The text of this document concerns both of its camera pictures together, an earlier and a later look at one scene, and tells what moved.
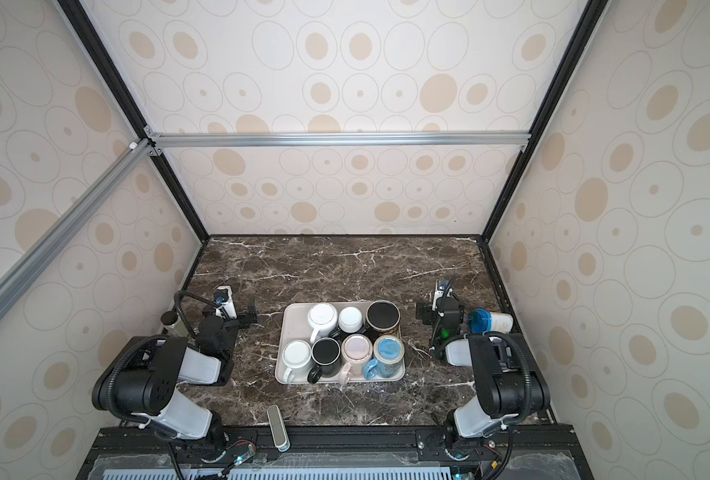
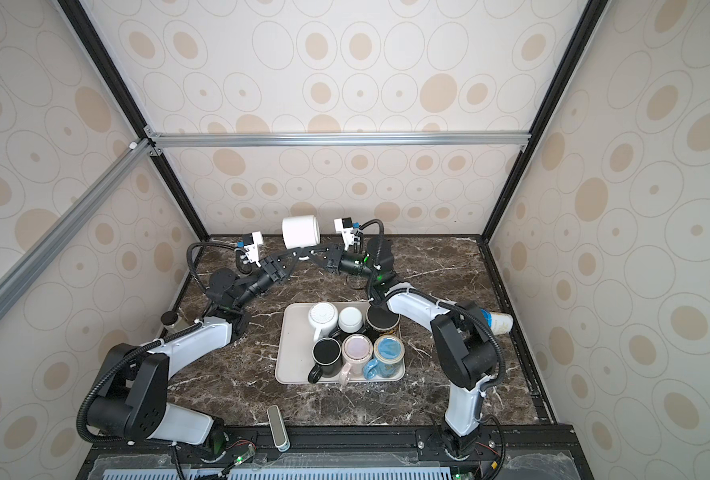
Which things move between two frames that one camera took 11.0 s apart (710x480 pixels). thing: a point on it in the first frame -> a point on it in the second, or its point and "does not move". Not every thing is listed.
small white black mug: (350, 320) does not move
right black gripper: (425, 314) -> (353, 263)
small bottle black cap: (171, 320) does not move
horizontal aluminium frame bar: (156, 142) does not move
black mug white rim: (325, 355) does not move
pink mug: (356, 351) does not move
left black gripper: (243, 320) -> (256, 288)
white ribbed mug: (323, 319) does not move
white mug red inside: (296, 354) -> (300, 232)
